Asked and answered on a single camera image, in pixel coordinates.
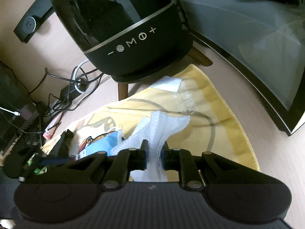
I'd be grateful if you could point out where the yellow printed cloth mat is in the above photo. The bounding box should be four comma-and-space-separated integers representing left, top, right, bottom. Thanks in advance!
68, 65, 259, 181

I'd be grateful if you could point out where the pink tube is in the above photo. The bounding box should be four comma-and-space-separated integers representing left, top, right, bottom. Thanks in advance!
43, 112, 62, 140

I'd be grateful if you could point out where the blue white tissue pack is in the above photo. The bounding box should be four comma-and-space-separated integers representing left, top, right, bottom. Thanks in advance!
75, 130, 124, 160

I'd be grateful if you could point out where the black power adapter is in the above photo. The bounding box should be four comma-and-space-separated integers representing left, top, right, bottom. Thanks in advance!
59, 77, 88, 103

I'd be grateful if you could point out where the dark curved monitor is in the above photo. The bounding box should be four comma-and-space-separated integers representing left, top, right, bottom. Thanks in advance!
176, 0, 304, 135

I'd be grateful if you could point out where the black keyboard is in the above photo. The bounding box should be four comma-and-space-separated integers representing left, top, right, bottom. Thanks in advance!
1, 120, 44, 157

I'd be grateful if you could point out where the white wipe cloth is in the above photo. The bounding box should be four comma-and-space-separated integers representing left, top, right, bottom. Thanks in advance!
111, 111, 190, 182

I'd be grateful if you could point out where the black tangled cable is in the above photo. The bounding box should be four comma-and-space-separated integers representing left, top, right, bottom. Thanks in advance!
0, 61, 104, 120

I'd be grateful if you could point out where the black round humidifier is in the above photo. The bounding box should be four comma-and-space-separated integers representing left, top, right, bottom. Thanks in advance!
50, 0, 214, 102

